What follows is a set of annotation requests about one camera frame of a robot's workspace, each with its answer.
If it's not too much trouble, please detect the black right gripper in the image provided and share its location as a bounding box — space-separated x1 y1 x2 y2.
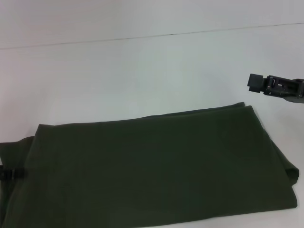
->
247 73 304 104

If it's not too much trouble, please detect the dark green FREE! T-shirt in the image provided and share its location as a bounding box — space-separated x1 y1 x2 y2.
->
0 102 300 228

